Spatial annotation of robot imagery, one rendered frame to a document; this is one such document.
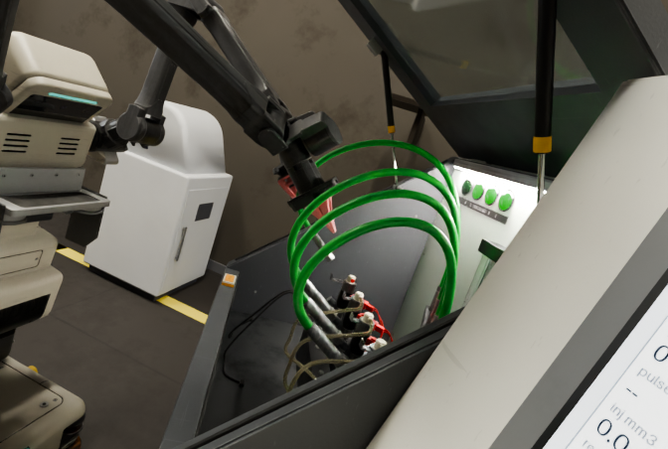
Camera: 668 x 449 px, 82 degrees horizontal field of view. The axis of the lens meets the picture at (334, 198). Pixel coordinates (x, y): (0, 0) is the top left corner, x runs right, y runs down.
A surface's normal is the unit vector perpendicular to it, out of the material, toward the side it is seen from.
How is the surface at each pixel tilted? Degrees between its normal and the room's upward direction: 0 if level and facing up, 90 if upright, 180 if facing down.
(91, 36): 90
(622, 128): 76
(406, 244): 90
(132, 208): 90
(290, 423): 90
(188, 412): 0
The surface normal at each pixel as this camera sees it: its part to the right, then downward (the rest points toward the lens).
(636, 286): -0.83, -0.50
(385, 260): 0.14, 0.20
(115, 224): -0.25, 0.07
